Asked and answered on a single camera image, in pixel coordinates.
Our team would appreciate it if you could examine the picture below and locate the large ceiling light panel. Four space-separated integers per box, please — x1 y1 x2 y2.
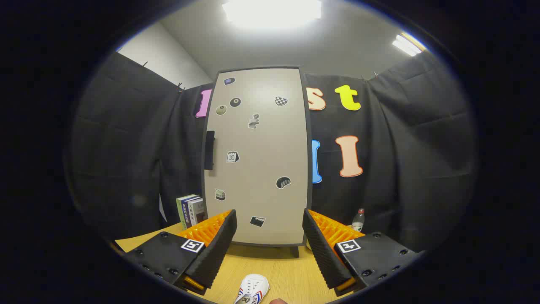
222 0 322 29

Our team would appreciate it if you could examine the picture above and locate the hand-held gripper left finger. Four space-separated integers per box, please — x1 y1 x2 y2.
122 209 238 296

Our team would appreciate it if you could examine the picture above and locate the black door handle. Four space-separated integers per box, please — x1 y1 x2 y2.
205 130 216 170

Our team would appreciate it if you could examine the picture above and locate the dark grey shoe cabinet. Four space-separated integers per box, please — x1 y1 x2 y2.
202 65 313 258

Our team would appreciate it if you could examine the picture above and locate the small ceiling light panel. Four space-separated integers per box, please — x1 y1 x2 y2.
392 33 422 57

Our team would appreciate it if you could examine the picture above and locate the clear plastic water bottle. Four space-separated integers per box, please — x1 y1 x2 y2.
351 209 365 233

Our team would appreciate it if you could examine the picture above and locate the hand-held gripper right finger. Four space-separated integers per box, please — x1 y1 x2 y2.
302 208 424 297

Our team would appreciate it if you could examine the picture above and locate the green spine book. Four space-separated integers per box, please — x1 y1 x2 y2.
176 194 189 229

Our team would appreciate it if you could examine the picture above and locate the white canvas shoe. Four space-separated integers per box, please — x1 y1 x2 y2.
235 274 270 304

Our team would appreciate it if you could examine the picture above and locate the dark blue spine book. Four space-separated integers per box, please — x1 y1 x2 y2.
182 195 200 228

